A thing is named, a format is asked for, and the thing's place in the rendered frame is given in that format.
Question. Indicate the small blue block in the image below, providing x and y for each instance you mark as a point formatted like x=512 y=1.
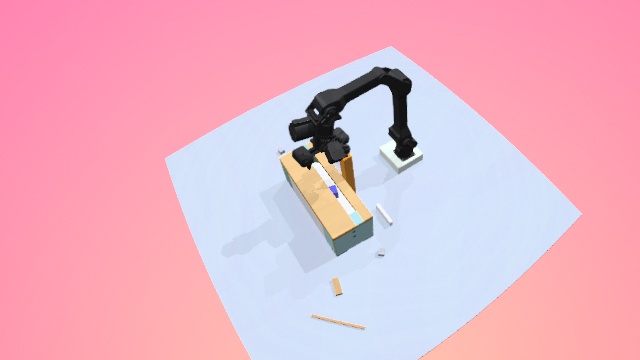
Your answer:
x=334 y=191

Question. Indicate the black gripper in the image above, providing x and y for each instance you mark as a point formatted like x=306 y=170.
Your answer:
x=305 y=158

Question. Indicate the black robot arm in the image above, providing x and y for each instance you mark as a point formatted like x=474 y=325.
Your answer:
x=331 y=102

